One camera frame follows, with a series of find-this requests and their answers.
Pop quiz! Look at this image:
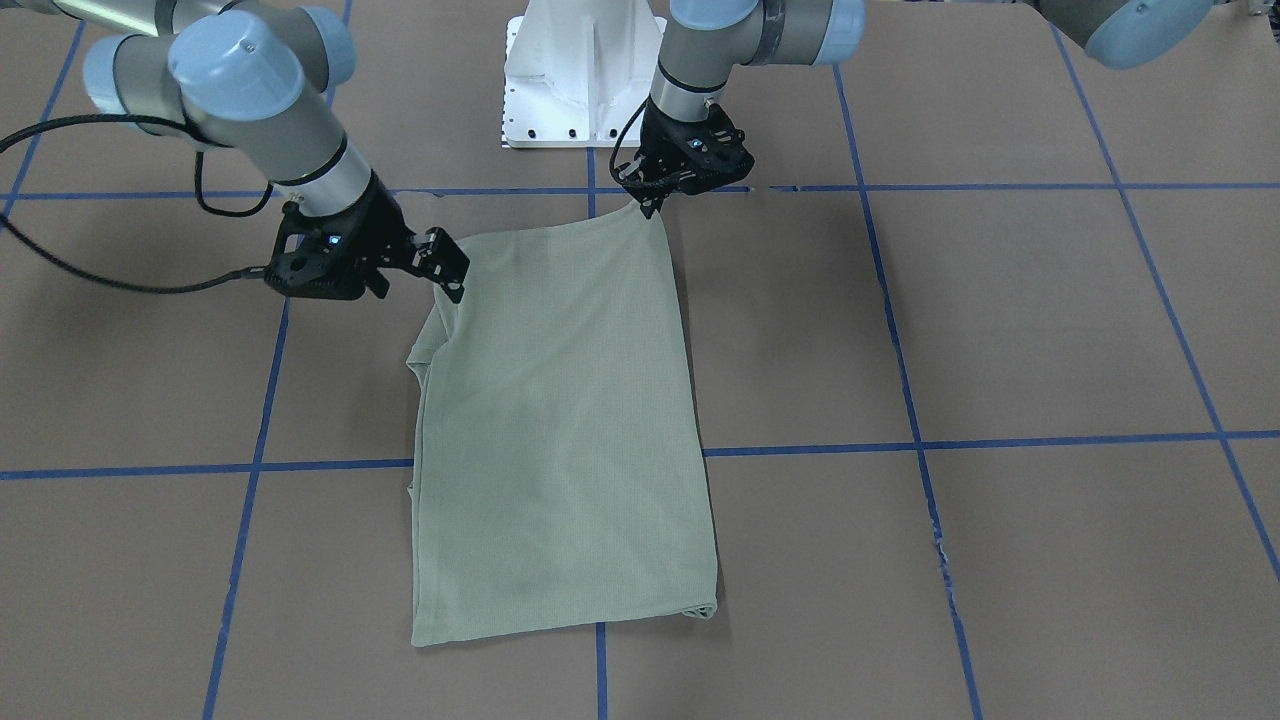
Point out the white camera mast with base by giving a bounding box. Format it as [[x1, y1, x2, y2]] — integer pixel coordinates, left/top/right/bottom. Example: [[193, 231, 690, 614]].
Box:
[[502, 1, 667, 149]]

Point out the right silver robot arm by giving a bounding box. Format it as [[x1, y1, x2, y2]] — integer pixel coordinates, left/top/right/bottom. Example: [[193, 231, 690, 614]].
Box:
[[3, 1, 468, 302]]

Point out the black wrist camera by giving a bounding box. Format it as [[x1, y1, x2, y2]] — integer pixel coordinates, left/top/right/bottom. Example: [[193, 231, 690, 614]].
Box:
[[675, 104, 755, 195], [262, 213, 366, 301]]

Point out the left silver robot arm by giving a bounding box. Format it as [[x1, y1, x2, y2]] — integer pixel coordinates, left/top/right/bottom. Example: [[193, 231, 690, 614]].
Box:
[[611, 1, 1212, 217]]

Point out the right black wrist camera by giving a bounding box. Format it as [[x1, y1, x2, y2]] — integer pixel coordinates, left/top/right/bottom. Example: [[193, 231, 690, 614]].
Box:
[[262, 213, 366, 301]]

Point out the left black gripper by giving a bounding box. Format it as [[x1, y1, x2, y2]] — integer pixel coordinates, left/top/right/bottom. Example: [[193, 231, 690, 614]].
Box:
[[614, 97, 731, 220]]

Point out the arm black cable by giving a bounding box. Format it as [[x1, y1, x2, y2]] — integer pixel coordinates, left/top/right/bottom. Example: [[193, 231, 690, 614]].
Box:
[[608, 95, 653, 191], [0, 114, 285, 295]]

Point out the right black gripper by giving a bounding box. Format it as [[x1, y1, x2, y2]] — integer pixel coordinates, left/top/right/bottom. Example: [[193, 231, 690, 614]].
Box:
[[285, 174, 470, 304]]

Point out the olive green long-sleeve shirt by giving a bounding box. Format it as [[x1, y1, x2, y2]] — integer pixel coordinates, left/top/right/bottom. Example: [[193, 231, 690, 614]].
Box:
[[407, 202, 718, 647]]

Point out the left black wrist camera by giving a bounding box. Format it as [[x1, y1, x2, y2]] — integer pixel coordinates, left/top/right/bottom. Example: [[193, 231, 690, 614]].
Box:
[[675, 104, 755, 195]]

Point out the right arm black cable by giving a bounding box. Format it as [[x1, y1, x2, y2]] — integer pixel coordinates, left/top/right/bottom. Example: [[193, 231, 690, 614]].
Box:
[[0, 114, 285, 295]]

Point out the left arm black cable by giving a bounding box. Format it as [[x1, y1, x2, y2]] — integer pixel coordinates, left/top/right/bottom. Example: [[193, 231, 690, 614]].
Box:
[[608, 95, 653, 191]]

